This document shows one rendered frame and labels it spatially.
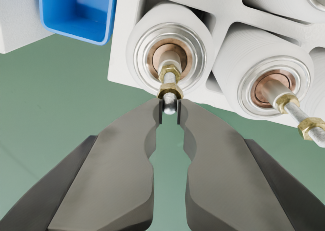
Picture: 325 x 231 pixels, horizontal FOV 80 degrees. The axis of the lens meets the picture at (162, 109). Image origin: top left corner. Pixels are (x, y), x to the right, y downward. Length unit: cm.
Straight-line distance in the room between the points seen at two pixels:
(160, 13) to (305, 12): 13
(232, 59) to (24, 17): 31
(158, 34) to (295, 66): 14
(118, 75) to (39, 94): 35
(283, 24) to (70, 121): 54
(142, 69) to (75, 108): 40
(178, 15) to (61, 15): 27
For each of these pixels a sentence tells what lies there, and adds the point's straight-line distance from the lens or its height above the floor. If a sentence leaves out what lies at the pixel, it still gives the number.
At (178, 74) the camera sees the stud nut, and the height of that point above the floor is 29.
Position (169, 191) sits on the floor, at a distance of 78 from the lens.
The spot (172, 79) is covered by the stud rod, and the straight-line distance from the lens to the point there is 15.
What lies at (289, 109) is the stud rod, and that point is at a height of 30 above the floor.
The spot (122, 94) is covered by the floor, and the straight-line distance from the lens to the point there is 52.
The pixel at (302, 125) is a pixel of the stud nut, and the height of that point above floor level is 32.
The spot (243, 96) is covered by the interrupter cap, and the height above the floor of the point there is 25.
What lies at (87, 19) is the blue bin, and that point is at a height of 1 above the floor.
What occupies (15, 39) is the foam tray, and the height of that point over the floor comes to 15.
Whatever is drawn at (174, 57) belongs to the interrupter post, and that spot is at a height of 27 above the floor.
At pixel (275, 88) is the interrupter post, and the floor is 27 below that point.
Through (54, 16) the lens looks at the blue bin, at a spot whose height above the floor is 9.
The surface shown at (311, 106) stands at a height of 23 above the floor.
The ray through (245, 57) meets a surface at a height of 24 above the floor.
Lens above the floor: 45
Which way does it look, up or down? 58 degrees down
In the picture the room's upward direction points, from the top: 177 degrees counter-clockwise
